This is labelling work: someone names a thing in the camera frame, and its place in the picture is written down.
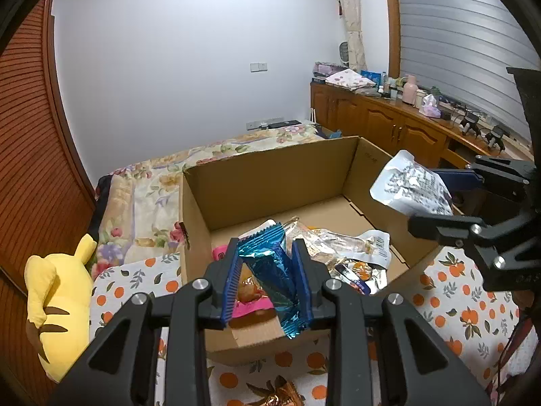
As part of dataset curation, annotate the floral blanket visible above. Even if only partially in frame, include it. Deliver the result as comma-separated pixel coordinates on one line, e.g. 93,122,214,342
95,120,334,269

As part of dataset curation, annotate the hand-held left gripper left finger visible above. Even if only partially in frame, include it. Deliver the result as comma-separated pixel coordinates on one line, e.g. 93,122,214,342
46,237,243,406

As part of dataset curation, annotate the clear orange-print snack packet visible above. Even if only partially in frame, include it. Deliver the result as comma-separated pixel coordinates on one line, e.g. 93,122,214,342
310,228,392,269

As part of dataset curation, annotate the pink bottle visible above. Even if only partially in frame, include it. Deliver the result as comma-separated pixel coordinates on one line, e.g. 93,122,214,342
402,75,419,105

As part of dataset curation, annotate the pink tissue pack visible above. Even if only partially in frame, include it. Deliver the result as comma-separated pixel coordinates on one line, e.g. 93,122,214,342
420,93,442,118

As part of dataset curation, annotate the orange-print tablecloth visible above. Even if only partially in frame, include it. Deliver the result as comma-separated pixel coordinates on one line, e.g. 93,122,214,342
87,245,525,406

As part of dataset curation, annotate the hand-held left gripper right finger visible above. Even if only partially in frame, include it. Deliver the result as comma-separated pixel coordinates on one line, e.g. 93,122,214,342
291,238,493,406

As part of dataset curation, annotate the blue foil snack packet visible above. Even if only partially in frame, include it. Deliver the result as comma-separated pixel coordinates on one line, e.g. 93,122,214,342
237,223,311,340

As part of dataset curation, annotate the pink snack packet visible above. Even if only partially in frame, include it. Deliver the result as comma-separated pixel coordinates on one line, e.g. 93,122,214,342
211,243,275,318

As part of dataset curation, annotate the white blue snack packet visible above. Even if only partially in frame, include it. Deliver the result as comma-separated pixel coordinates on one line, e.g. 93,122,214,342
334,264,387,296

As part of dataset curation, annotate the wooden window frame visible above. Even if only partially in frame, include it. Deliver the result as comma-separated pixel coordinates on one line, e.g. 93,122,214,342
382,0,402,77

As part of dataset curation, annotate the yellow plush toy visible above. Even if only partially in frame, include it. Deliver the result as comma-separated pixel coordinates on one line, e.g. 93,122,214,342
23,233,98,383

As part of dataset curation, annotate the grey window blind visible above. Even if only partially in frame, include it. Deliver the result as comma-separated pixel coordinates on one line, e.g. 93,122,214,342
395,0,541,136

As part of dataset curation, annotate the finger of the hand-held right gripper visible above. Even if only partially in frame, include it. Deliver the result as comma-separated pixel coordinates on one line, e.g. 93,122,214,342
431,156,535,209
407,206,541,272

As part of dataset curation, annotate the wooden wardrobe door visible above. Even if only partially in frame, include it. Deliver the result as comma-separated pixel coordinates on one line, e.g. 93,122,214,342
0,0,98,390

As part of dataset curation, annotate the white silver snack packet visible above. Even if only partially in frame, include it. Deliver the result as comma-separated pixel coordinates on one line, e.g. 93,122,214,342
370,150,455,216

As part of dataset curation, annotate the copper foil snack wrapper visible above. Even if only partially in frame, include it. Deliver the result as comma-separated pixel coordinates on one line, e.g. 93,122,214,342
247,378,305,406

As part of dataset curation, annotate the black device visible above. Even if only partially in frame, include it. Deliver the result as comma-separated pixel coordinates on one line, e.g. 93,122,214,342
460,114,480,136
486,126,510,151

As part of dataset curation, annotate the grey wall power strip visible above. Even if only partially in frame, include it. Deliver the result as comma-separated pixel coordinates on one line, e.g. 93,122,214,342
246,117,303,130

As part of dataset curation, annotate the patterned curtain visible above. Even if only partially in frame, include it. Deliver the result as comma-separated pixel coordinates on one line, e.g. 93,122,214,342
332,0,366,72

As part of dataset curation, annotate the folded floral cloth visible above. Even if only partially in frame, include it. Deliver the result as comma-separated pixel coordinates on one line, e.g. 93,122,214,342
325,69,373,91

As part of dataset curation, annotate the wooden cabinet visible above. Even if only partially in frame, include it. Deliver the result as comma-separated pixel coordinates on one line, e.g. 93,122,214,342
310,81,533,170

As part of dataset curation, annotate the cardboard box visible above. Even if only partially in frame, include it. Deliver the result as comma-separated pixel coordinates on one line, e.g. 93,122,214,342
178,135,466,366

